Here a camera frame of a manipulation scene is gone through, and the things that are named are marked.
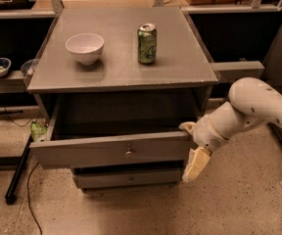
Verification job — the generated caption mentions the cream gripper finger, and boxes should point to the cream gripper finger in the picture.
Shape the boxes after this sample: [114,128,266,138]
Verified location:
[182,147,212,183]
[179,121,196,135]

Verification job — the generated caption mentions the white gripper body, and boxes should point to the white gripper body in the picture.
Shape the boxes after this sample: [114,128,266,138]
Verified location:
[192,115,228,152]

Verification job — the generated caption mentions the grey top drawer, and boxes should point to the grey top drawer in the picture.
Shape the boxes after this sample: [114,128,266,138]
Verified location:
[31,93,196,168]

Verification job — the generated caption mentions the grey drawer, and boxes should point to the grey drawer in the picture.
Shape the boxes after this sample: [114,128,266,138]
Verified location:
[31,93,196,168]
[73,168,181,189]

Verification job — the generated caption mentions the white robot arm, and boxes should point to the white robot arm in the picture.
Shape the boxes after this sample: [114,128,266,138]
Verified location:
[179,77,282,183]

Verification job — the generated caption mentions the grey bottom drawer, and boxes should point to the grey bottom drawer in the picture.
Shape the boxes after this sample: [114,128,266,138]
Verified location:
[73,168,181,189]

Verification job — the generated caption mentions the grey drawer cabinet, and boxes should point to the grey drawer cabinet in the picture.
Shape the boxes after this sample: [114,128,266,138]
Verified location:
[27,7,217,176]

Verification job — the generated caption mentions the grey side shelf beam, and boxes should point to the grey side shelf beam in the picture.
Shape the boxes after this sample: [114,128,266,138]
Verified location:
[211,61,264,83]

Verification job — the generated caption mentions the green soda can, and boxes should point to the green soda can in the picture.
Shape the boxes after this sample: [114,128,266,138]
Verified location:
[137,23,157,64]

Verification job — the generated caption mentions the white ceramic bowl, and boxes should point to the white ceramic bowl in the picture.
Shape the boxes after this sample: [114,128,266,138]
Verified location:
[66,33,105,65]

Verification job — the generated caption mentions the green snack bag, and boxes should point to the green snack bag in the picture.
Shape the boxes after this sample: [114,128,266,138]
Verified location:
[30,121,47,142]

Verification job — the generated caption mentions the clear plastic cup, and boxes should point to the clear plastic cup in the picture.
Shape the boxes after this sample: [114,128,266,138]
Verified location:
[21,59,39,75]

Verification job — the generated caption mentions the black metal leg bar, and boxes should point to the black metal leg bar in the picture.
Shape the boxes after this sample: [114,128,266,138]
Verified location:
[5,137,32,205]

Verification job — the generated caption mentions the black floor cable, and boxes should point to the black floor cable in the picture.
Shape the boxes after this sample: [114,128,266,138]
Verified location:
[26,162,47,235]

